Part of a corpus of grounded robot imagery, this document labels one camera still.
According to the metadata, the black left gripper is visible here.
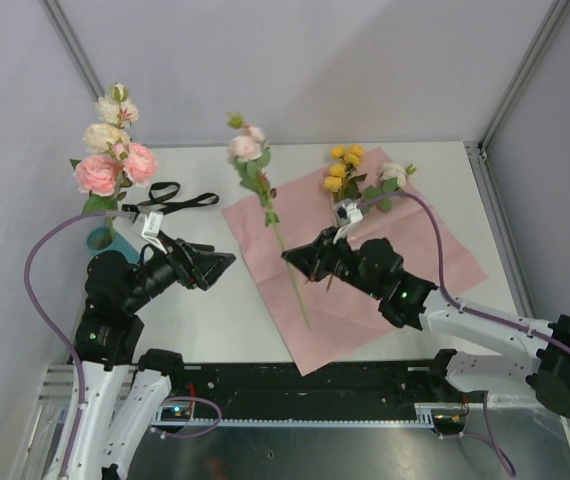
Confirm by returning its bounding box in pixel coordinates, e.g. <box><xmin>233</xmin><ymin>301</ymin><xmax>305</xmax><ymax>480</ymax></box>
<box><xmin>124</xmin><ymin>228</ymin><xmax>236</xmax><ymax>311</ymax></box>

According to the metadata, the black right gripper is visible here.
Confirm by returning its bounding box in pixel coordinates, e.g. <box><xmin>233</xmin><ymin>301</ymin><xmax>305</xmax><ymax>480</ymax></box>
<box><xmin>283</xmin><ymin>226</ymin><xmax>382</xmax><ymax>300</ymax></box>

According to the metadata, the black ribbon gold lettering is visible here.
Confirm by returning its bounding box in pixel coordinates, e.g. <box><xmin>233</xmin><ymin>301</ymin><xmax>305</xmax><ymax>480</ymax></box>
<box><xmin>121</xmin><ymin>181</ymin><xmax>220</xmax><ymax>215</ymax></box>

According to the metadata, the yellow rose stem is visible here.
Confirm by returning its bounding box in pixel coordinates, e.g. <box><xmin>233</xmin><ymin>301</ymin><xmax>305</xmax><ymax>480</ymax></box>
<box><xmin>322</xmin><ymin>144</ymin><xmax>367</xmax><ymax>203</ymax></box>

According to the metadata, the white rose stem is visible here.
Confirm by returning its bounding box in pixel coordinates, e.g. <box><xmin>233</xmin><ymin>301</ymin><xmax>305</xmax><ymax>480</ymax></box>
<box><xmin>361</xmin><ymin>162</ymin><xmax>418</xmax><ymax>201</ymax></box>

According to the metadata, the pale pink rose stem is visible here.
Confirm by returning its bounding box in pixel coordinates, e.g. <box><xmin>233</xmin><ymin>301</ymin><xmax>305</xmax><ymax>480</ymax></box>
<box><xmin>226</xmin><ymin>112</ymin><xmax>312</xmax><ymax>329</ymax></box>

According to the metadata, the green flower stem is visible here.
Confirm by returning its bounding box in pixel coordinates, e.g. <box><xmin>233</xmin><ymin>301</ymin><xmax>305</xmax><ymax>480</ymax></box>
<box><xmin>70</xmin><ymin>83</ymin><xmax>158</xmax><ymax>214</ymax></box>

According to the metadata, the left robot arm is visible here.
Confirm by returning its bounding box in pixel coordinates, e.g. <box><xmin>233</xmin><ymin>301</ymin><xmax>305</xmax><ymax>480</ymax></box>
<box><xmin>45</xmin><ymin>237</ymin><xmax>236</xmax><ymax>479</ymax></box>

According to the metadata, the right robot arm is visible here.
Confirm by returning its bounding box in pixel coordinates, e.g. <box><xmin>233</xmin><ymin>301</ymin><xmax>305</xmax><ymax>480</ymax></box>
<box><xmin>281</xmin><ymin>227</ymin><xmax>570</xmax><ymax>419</ymax></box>

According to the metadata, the teal cylindrical vase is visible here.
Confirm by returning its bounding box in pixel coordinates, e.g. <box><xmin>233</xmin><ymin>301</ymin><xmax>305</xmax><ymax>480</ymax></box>
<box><xmin>86</xmin><ymin>226</ymin><xmax>139</xmax><ymax>263</ymax></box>

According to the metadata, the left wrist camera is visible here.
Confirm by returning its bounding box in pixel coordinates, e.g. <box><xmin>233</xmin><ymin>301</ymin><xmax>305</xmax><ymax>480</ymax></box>
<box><xmin>135</xmin><ymin>211</ymin><xmax>167</xmax><ymax>253</ymax></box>

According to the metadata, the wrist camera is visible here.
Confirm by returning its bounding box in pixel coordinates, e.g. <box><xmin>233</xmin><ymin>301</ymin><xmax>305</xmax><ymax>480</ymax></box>
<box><xmin>333</xmin><ymin>199</ymin><xmax>364</xmax><ymax>244</ymax></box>
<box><xmin>135</xmin><ymin>211</ymin><xmax>167</xmax><ymax>253</ymax></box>

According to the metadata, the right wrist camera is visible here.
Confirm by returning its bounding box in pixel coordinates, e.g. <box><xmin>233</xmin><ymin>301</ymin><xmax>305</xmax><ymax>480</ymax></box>
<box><xmin>333</xmin><ymin>199</ymin><xmax>364</xmax><ymax>244</ymax></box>

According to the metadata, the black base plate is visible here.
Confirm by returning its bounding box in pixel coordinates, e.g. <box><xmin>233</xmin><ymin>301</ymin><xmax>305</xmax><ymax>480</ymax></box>
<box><xmin>175</xmin><ymin>360</ymin><xmax>465</xmax><ymax>417</ymax></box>

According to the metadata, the slotted cable duct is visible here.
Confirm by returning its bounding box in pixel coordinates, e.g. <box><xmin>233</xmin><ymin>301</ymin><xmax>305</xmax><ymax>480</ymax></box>
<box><xmin>149</xmin><ymin>402</ymin><xmax>468</xmax><ymax>429</ymax></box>

